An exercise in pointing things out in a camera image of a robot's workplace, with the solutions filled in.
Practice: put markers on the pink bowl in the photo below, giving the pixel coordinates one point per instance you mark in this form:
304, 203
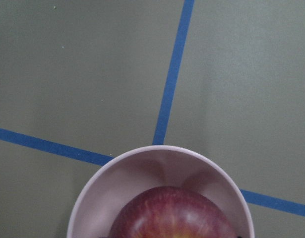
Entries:
138, 170

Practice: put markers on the red apple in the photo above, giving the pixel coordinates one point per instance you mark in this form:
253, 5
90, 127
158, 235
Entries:
171, 212

